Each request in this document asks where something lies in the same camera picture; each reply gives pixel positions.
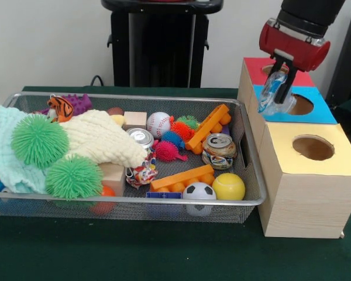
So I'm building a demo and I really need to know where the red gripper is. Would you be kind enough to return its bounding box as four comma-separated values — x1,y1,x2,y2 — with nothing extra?
258,18,332,105

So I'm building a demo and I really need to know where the clear foil packet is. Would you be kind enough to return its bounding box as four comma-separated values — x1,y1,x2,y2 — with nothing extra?
257,66,298,118

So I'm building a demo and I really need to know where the cream cloth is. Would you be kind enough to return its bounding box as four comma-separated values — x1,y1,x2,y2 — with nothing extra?
60,109,149,170

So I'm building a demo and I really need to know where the tiger plush keychain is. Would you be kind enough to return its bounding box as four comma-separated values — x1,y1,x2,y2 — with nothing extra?
46,96,74,122

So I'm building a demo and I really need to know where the green spiky rubber ball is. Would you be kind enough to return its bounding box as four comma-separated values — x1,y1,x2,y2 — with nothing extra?
11,113,70,169
44,155,104,200

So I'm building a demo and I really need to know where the mint green cloth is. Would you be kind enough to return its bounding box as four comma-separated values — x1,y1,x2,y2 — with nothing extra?
0,105,49,194

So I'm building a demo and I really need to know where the silver mesh bin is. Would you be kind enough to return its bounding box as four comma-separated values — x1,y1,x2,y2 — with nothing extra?
0,92,267,225

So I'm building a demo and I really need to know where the wooden box with three holes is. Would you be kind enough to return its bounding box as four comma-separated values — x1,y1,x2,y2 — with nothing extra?
237,57,351,238

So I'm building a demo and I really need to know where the long orange toy piece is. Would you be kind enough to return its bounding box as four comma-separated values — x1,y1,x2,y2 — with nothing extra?
185,104,232,155

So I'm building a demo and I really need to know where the crushed printed can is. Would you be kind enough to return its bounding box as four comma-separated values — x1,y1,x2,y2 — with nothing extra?
201,133,238,170

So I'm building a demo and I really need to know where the yellow foam ball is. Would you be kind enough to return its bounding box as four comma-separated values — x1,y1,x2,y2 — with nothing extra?
212,172,246,201

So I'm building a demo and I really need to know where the small soccer ball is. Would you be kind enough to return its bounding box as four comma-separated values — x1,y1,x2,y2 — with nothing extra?
182,181,217,217

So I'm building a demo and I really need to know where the orange toy building block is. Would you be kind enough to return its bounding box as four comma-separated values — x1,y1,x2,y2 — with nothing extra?
150,164,216,193

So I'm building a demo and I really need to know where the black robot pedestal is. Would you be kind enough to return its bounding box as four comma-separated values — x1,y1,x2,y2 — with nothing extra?
101,0,225,88

